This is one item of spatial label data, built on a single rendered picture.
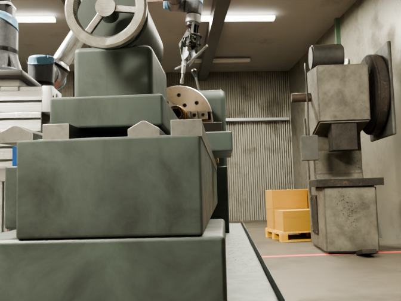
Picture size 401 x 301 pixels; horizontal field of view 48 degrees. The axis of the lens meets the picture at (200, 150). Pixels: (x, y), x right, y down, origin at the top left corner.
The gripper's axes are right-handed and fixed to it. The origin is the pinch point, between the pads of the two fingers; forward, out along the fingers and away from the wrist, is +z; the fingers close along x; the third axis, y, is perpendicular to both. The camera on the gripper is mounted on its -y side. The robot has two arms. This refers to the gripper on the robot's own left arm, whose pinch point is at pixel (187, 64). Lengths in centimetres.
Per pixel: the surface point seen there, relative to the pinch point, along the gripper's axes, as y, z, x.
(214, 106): 6.8, 19.5, 14.4
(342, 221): -169, 77, 285
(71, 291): 128, 81, -74
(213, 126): 73, 41, -21
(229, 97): -731, -178, 454
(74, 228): 128, 71, -74
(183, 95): 12.9, 19.2, -5.7
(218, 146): 84, 49, -25
